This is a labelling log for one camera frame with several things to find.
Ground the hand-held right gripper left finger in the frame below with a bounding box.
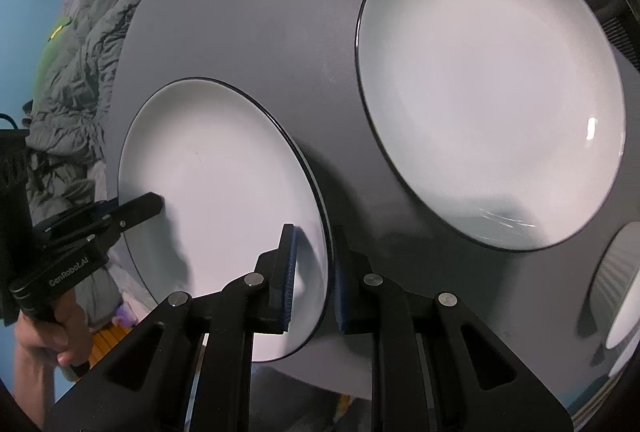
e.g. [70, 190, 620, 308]
[42, 223, 301, 432]

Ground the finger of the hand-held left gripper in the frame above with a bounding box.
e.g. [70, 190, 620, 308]
[32, 199, 121, 235]
[87, 192, 164, 245]

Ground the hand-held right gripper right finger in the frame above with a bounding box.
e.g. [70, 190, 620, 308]
[332, 225, 573, 432]

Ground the stack of white plates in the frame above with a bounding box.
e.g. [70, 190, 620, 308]
[117, 76, 331, 364]

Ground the white plate with dark rim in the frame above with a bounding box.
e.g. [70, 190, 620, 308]
[356, 0, 627, 253]

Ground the white ribbed bowl dark rim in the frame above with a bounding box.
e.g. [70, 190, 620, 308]
[585, 222, 640, 375]

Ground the person's left forearm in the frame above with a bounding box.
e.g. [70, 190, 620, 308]
[12, 334, 57, 418]

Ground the person's left hand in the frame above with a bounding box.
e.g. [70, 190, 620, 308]
[15, 297, 93, 380]

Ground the purple object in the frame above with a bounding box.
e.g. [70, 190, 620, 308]
[115, 302, 138, 328]

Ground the yellow object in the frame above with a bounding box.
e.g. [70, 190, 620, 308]
[92, 327, 146, 363]

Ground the grey quilted duvet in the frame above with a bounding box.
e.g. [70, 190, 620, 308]
[22, 0, 286, 333]

